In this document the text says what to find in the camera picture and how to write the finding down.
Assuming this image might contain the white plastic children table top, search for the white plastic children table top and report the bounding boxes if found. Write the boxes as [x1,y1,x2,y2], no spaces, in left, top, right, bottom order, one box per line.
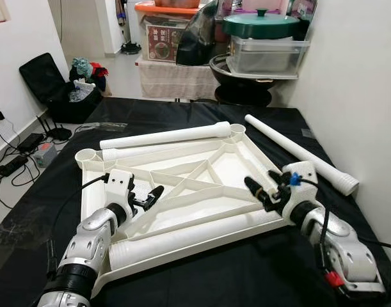
[75,125,292,298]

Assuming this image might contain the clear plastic bag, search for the clear plastic bag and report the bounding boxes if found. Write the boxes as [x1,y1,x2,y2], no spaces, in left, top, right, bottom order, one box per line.
[77,120,129,135]

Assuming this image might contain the black round wok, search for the black round wok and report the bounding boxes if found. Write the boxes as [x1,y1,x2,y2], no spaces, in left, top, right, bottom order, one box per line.
[209,54,285,106]

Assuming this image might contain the grey electrical box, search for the grey electrical box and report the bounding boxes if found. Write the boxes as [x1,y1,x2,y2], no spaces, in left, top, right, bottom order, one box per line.
[34,142,58,168]

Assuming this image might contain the black wifi router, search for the black wifi router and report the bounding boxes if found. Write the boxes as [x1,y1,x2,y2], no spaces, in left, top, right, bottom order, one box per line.
[38,109,73,143]

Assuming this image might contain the beige cloth covered table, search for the beige cloth covered table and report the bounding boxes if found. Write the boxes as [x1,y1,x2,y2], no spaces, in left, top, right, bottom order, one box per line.
[136,56,218,102]

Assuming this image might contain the clear plastic storage container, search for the clear plastic storage container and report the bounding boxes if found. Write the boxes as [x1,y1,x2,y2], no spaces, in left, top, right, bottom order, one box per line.
[226,35,311,81]

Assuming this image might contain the black power adapter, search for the black power adapter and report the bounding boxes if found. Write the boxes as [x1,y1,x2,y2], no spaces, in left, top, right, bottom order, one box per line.
[17,132,45,154]

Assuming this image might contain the white plastic bag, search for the white plastic bag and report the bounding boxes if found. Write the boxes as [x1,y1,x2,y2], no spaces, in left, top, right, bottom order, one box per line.
[68,80,97,103]

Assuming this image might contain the black power strip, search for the black power strip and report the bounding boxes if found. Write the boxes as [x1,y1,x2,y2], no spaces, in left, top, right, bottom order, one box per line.
[0,155,29,178]

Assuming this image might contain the black fan base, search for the black fan base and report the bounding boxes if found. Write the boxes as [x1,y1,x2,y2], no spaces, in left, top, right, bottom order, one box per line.
[120,42,143,55]

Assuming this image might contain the green round pot lid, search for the green round pot lid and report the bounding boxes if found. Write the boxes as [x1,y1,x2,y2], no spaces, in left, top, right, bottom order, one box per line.
[222,9,301,40]

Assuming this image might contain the shiny black bag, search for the shiny black bag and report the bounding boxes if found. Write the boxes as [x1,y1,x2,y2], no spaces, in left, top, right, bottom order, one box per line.
[176,6,221,67]

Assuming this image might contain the black open suitcase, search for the black open suitcase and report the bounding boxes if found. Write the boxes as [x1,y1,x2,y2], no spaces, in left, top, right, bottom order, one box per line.
[19,52,105,123]

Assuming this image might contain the purple picture box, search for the purple picture box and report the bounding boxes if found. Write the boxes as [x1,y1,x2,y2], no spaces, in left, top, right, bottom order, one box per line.
[291,0,319,23]

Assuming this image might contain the pink plastic container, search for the pink plastic container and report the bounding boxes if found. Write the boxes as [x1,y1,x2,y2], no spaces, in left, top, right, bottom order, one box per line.
[237,0,292,13]

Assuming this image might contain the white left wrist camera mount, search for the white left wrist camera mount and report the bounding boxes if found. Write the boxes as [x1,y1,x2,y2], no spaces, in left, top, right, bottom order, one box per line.
[104,169,137,212]

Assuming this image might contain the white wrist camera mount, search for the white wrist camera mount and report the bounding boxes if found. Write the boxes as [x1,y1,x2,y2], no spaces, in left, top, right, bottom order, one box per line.
[104,169,137,212]
[277,161,324,221]

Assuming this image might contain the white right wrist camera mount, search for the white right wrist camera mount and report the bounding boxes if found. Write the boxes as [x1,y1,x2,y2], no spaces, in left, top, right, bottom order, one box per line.
[277,161,324,221]

